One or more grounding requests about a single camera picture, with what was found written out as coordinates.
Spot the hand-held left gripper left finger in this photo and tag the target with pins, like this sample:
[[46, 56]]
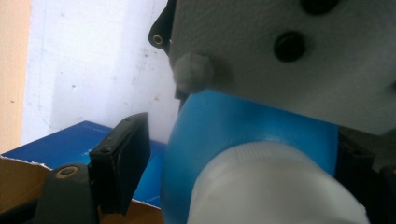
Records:
[[121, 168]]

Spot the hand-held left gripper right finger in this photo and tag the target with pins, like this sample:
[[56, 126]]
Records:
[[353, 165]]

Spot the blue cardboard box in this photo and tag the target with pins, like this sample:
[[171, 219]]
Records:
[[68, 143]]

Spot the blue bottle with white cap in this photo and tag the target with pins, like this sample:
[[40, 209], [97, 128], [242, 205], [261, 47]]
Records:
[[236, 124]]

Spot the white table mat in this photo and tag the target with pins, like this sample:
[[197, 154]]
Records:
[[93, 62]]

